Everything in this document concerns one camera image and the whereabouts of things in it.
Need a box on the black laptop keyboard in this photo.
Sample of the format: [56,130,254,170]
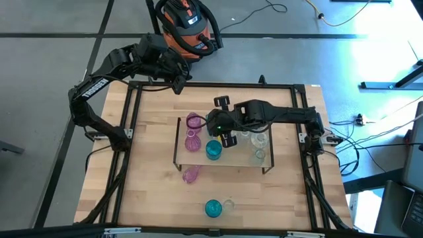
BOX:
[401,193,423,237]

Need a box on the grey floor object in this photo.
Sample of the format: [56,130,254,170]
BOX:
[0,140,26,155]

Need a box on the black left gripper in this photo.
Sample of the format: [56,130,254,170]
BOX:
[162,49,193,96]

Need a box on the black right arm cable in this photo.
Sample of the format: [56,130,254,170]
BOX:
[186,114,282,133]

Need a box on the silver frame bracket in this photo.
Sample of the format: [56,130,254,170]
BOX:
[103,227,142,236]
[286,231,327,238]

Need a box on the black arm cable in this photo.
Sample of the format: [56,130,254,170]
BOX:
[89,74,174,93]
[186,114,282,133]

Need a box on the teal glass jar vase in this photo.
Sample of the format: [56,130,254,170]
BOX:
[205,139,223,162]

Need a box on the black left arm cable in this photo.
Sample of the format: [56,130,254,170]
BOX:
[89,74,174,93]

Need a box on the black vacuum wand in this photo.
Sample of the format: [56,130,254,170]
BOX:
[145,0,166,37]

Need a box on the clear smooth glass vase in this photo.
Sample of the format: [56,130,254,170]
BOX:
[221,198,236,214]

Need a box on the black aluminium table frame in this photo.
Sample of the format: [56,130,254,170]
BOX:
[74,74,353,238]

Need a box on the grey metal desk foot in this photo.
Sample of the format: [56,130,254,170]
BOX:
[360,59,423,90]

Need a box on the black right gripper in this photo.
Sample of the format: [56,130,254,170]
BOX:
[208,95,239,149]

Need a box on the small clear glass vase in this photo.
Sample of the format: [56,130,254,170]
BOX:
[253,148,267,166]

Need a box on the yellow floor cable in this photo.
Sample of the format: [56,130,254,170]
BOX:
[304,0,373,28]

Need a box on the orange and black shop vacuum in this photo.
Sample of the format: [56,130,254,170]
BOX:
[154,0,224,67]

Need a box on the grey computer monitor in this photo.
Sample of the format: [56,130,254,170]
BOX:
[401,100,423,193]

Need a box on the pink swirl-ribbed glass vase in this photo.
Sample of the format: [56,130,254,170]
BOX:
[184,129,202,153]

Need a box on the clear round glass vase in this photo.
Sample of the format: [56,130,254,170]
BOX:
[250,131,270,149]

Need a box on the black power cable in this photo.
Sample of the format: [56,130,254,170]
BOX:
[330,120,423,178]

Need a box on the pink ribbed cylinder glass vase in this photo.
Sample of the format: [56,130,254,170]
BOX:
[185,112,202,133]

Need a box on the white cable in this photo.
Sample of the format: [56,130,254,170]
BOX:
[330,112,423,148]

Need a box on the teal embossed glass tumbler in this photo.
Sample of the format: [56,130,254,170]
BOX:
[204,199,223,219]

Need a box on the pink flared-mouth glass vase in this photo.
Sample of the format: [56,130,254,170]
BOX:
[182,165,202,185]

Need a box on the black floor cable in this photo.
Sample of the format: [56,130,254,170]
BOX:
[219,0,288,33]

